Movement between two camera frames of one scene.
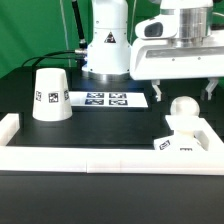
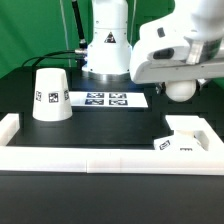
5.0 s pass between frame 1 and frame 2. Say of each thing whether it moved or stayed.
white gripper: stayed
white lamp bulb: moved
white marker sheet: stayed
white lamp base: stayed
